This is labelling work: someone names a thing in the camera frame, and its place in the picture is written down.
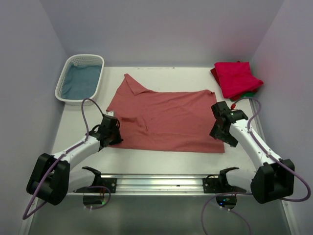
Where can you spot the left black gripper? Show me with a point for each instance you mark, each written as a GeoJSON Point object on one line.
{"type": "Point", "coordinates": [118, 139]}

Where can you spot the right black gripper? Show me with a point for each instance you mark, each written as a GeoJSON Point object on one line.
{"type": "Point", "coordinates": [230, 140]}

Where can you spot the salmon pink t shirt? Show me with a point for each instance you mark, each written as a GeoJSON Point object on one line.
{"type": "Point", "coordinates": [164, 121]}

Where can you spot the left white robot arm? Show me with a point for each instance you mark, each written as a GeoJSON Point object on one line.
{"type": "Point", "coordinates": [52, 173]}

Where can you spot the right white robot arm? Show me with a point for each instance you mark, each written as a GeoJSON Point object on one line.
{"type": "Point", "coordinates": [273, 178]}

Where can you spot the folded green t shirt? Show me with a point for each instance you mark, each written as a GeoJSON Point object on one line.
{"type": "Point", "coordinates": [246, 94]}

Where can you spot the folded crimson t shirt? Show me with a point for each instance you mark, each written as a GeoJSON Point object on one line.
{"type": "Point", "coordinates": [236, 78]}

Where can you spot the folded dark red t shirt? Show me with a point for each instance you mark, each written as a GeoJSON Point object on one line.
{"type": "Point", "coordinates": [215, 75]}

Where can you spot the blue t shirt in basket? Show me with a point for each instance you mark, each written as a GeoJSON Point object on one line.
{"type": "Point", "coordinates": [80, 81]}

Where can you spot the white perforated plastic basket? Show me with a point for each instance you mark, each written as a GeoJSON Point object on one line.
{"type": "Point", "coordinates": [83, 60]}

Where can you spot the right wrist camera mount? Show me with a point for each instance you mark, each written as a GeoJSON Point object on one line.
{"type": "Point", "coordinates": [233, 106]}

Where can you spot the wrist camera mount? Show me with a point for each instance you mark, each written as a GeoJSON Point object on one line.
{"type": "Point", "coordinates": [233, 106]}
{"type": "Point", "coordinates": [110, 113]}

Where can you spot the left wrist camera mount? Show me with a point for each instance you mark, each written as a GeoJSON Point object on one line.
{"type": "Point", "coordinates": [110, 113]}

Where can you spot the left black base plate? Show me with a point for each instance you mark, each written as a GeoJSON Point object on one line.
{"type": "Point", "coordinates": [109, 183]}

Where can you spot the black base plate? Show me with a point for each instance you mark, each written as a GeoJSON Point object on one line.
{"type": "Point", "coordinates": [109, 183]}
{"type": "Point", "coordinates": [212, 184]}

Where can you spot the aluminium mounting rail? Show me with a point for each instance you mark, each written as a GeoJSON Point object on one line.
{"type": "Point", "coordinates": [173, 184]}

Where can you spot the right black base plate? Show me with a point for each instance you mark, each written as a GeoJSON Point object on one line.
{"type": "Point", "coordinates": [212, 184]}

